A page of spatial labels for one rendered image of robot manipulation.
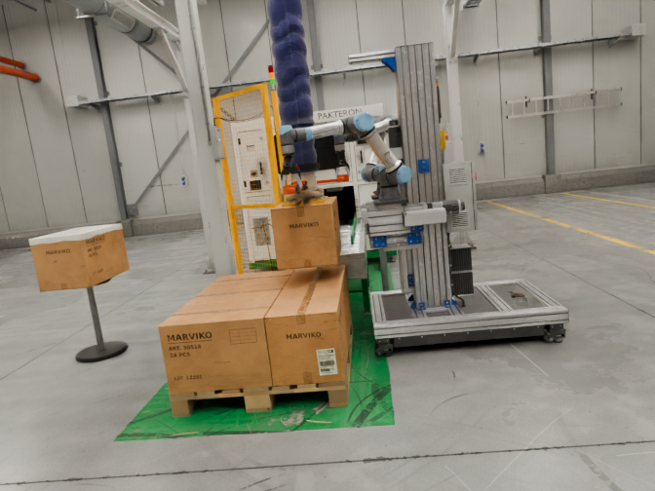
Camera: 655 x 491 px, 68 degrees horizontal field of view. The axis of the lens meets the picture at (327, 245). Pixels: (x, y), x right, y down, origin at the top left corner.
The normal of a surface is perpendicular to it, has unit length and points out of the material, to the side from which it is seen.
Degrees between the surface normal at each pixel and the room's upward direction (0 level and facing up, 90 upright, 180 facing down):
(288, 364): 90
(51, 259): 90
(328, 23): 90
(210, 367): 90
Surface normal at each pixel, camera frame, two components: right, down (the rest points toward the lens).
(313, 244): -0.07, 0.18
